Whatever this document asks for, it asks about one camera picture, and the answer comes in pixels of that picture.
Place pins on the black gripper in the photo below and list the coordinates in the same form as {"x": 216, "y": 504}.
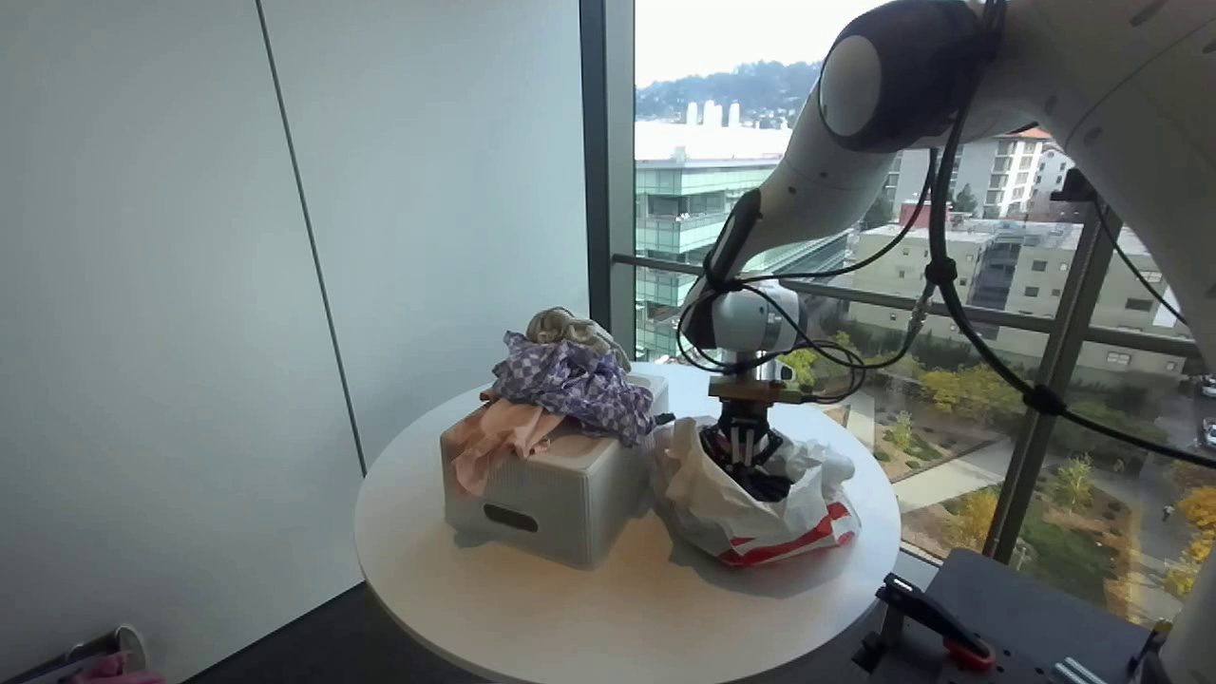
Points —
{"x": 748, "y": 415}

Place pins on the purple checkered cloth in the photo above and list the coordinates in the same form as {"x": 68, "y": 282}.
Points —
{"x": 570, "y": 384}

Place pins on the white terry towel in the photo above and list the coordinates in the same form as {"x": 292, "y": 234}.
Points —
{"x": 570, "y": 333}

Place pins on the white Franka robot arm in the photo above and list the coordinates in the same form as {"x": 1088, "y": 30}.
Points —
{"x": 1012, "y": 88}

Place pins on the white red-striped plastic bag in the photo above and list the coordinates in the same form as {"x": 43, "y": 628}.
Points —
{"x": 746, "y": 526}

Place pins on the white plastic box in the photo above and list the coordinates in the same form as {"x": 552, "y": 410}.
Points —
{"x": 556, "y": 498}

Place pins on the grey slanted pole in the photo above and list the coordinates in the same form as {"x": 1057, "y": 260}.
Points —
{"x": 1057, "y": 383}

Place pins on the black platform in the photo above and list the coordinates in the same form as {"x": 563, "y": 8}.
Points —
{"x": 1051, "y": 621}

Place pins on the pink floor object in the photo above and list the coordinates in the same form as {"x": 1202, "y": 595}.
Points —
{"x": 116, "y": 658}

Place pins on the brass-coloured wrist camera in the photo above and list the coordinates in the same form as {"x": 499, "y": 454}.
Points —
{"x": 760, "y": 391}

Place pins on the grey window frame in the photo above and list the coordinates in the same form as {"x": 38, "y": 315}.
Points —
{"x": 608, "y": 167}

